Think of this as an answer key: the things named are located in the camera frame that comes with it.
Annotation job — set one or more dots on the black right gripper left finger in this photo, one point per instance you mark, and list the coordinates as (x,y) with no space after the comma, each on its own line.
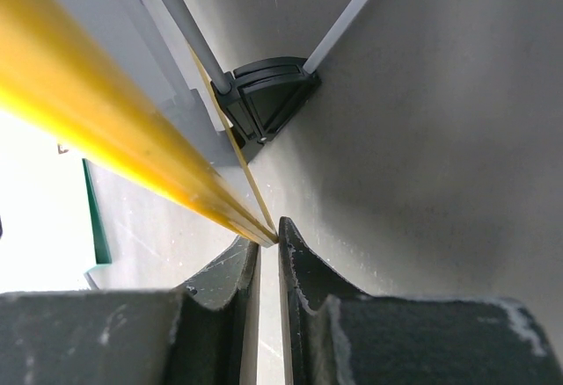
(203,331)

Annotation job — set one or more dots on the yellow-framed whiteboard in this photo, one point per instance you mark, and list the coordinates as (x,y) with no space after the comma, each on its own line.
(55,76)

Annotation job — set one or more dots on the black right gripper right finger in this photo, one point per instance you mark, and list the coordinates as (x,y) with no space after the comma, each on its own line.
(334,333)

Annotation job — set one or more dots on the black whiteboard foot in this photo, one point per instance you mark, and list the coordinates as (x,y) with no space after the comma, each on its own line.
(263,97)

